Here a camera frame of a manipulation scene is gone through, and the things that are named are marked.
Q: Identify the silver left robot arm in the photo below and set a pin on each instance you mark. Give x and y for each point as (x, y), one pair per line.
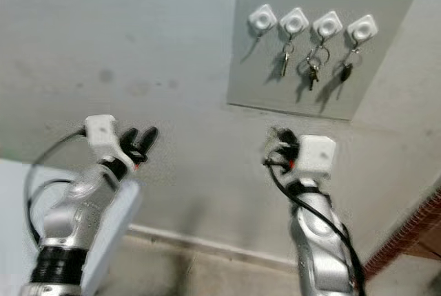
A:
(72, 213)

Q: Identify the single silver key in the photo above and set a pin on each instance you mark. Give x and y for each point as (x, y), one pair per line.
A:
(284, 62)

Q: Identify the black-headed key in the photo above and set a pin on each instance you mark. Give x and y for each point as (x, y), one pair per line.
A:
(346, 73)

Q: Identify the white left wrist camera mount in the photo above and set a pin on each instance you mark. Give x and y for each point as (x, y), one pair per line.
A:
(103, 133)

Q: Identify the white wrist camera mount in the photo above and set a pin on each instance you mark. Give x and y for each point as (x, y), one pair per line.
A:
(103, 133)
(317, 155)

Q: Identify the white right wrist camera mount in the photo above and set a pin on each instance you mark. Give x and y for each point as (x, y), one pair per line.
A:
(317, 155)

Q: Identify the grey wall board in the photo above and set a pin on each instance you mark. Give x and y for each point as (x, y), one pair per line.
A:
(379, 82)

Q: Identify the white square wall hook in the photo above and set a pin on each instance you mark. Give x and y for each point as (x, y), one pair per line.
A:
(294, 21)
(262, 18)
(327, 25)
(362, 29)

